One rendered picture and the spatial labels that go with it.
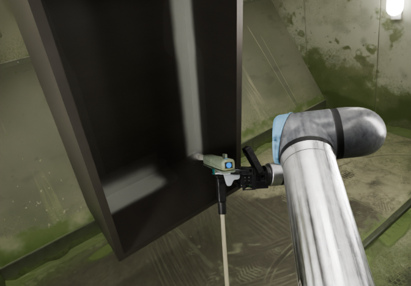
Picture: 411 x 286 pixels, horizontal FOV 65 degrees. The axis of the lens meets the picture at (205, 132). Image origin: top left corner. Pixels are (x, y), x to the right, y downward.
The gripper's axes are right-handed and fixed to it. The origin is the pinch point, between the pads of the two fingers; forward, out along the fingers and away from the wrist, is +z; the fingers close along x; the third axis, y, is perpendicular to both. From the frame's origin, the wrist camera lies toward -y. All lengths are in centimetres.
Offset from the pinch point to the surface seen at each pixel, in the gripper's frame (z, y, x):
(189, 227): -3, 43, 72
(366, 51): -143, -74, 90
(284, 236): -49, 42, 41
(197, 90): 1.6, -33.3, 26.0
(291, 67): -110, -71, 144
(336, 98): -146, -43, 129
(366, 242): -82, 41, 19
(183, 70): 8.2, -41.7, 25.2
